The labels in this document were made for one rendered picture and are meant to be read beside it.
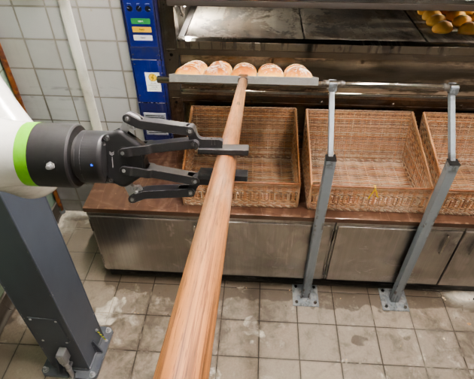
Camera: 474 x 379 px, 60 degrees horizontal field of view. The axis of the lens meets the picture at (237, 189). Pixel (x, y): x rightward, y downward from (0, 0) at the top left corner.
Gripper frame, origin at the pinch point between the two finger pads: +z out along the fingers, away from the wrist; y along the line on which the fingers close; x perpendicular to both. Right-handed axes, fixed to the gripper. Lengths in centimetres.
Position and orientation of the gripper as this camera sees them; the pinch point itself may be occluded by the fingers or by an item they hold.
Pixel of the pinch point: (223, 162)
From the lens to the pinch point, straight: 58.8
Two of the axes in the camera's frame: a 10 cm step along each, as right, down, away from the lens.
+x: -0.4, 3.7, -9.3
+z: 10.0, 0.4, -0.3
